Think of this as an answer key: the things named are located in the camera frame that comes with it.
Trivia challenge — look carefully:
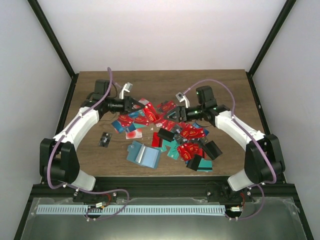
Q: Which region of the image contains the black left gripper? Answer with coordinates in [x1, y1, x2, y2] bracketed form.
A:
[105, 96, 145, 115]

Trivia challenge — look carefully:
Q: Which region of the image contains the white red circle card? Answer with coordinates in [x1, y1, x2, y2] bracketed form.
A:
[125, 128, 143, 140]

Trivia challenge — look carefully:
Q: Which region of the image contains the red vip card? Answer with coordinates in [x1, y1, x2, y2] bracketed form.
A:
[180, 124, 206, 140]
[156, 100, 176, 113]

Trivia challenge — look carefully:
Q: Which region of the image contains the light blue slotted rail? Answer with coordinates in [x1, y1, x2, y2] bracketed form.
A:
[36, 204, 226, 216]

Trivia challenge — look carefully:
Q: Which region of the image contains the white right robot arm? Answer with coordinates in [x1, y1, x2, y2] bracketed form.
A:
[164, 85, 286, 202]

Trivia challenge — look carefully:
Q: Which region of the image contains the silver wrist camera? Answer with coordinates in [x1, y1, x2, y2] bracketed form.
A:
[175, 92, 190, 108]
[119, 82, 133, 99]

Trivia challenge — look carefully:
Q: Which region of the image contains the black aluminium frame rail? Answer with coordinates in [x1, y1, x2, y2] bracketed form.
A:
[32, 176, 296, 201]

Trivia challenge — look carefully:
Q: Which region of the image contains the glossy red card back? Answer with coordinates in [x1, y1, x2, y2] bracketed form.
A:
[151, 132, 163, 148]

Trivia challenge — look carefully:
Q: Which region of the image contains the teal card with stripe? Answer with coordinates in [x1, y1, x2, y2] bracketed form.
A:
[196, 158, 213, 172]

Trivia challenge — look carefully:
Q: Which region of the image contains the blue leather card holder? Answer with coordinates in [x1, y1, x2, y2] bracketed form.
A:
[126, 141, 161, 169]

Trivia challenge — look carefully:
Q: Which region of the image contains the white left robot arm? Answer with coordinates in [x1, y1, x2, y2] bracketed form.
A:
[39, 93, 145, 202]

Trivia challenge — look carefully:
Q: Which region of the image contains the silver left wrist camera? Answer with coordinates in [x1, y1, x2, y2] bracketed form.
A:
[119, 82, 133, 99]

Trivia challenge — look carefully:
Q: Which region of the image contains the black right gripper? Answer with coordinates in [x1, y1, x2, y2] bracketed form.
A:
[163, 105, 205, 124]

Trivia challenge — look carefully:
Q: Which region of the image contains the red VIP card centre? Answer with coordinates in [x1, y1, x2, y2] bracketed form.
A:
[180, 124, 206, 140]

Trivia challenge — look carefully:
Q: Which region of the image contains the small black card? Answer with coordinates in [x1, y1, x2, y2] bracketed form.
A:
[98, 132, 112, 148]

